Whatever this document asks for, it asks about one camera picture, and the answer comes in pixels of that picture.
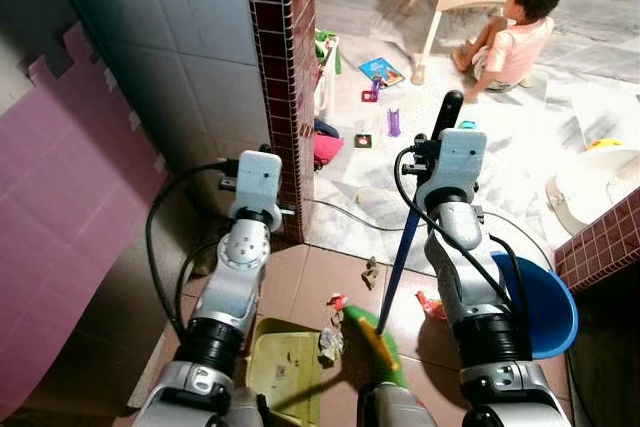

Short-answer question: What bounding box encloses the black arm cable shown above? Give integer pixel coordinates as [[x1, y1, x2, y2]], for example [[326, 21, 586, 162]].
[[392, 145, 533, 343], [144, 160, 241, 343]]

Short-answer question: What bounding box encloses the pink foam puzzle mat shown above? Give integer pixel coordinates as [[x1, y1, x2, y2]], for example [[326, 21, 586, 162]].
[[0, 22, 168, 420]]

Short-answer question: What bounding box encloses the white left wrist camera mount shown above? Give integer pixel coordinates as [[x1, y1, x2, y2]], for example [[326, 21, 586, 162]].
[[233, 150, 285, 228]]

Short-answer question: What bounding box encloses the blue picture book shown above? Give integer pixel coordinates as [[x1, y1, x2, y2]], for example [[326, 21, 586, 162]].
[[358, 56, 407, 89]]

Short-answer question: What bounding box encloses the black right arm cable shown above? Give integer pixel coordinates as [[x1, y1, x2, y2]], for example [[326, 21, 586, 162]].
[[392, 145, 533, 343]]

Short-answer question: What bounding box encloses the blue plastic bucket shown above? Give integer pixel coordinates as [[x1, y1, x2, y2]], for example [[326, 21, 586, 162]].
[[490, 252, 580, 361]]

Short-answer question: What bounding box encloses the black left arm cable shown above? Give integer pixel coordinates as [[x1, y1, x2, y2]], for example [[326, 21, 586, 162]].
[[144, 160, 241, 343]]

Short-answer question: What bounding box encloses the child in pink shirt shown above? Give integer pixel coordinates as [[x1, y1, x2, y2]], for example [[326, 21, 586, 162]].
[[452, 0, 570, 101]]

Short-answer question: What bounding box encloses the thin grey floor wire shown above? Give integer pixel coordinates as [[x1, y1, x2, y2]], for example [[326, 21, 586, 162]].
[[303, 197, 403, 235]]

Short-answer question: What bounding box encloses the white plastic baby tub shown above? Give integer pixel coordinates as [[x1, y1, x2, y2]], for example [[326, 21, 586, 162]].
[[545, 143, 640, 238]]

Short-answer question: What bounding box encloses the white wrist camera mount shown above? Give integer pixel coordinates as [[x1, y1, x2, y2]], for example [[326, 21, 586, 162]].
[[418, 129, 488, 210], [233, 150, 285, 228]]

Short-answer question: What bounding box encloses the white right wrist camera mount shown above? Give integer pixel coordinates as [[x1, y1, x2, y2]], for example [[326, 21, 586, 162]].
[[418, 129, 488, 210]]

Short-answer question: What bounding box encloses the brown crumpled scrap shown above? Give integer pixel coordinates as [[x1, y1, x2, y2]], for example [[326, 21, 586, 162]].
[[361, 257, 380, 291]]

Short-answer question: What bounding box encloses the grey left robot leg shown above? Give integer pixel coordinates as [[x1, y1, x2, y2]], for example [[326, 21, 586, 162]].
[[225, 390, 266, 427]]

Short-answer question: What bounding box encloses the green toy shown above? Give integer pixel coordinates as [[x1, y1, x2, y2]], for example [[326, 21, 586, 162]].
[[316, 31, 342, 74]]

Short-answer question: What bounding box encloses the green broom with blue handle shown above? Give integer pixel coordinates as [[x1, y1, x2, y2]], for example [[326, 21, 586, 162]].
[[343, 90, 465, 390]]

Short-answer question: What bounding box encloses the magenta bag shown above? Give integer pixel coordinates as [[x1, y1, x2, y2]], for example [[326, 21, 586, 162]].
[[313, 117, 347, 171]]

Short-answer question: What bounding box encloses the red orange snack wrapper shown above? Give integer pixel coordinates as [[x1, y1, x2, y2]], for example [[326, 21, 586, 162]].
[[415, 290, 447, 321]]

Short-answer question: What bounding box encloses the yellow-green dustpan with red handle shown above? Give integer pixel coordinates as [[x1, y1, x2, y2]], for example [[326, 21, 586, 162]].
[[245, 317, 324, 427]]

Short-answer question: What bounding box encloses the crumpled white paper scrap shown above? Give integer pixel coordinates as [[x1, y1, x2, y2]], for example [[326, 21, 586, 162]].
[[319, 325, 347, 364]]

